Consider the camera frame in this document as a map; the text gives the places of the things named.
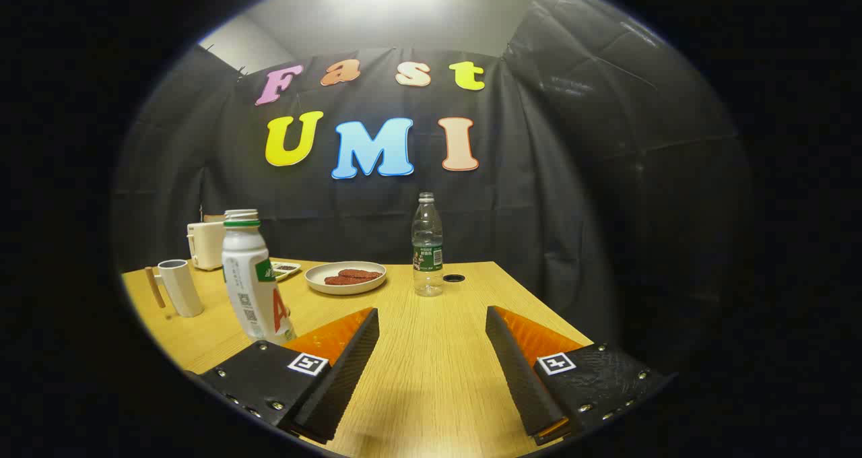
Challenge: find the white juice bottle green collar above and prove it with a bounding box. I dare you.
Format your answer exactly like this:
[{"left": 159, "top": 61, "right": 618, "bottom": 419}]
[{"left": 222, "top": 209, "right": 297, "bottom": 346}]

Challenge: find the black backdrop cloth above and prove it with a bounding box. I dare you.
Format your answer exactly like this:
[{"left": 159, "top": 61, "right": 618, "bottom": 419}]
[{"left": 111, "top": 0, "right": 752, "bottom": 351}]

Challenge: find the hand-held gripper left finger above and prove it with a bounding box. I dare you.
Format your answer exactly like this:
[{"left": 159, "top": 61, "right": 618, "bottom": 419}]
[{"left": 185, "top": 306, "right": 380, "bottom": 445}]

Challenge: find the white cup with wooden handle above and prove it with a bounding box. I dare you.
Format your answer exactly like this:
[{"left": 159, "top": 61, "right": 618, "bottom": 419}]
[{"left": 145, "top": 259, "right": 205, "bottom": 318}]

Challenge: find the cream toaster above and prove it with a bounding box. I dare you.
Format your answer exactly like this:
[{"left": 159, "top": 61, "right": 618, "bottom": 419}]
[{"left": 187, "top": 219, "right": 226, "bottom": 271}]

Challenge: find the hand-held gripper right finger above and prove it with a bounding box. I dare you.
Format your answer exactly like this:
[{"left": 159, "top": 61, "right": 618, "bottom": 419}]
[{"left": 485, "top": 305, "right": 676, "bottom": 447}]

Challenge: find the white plate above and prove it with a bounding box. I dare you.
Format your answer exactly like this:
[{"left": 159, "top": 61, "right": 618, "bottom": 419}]
[{"left": 305, "top": 261, "right": 387, "bottom": 296}]

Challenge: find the clear plastic water bottle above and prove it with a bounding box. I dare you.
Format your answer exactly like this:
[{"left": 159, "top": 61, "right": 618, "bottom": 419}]
[{"left": 411, "top": 192, "right": 444, "bottom": 298}]

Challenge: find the wooden table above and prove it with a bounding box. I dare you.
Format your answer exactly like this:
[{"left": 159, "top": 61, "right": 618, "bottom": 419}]
[{"left": 121, "top": 261, "right": 597, "bottom": 458}]

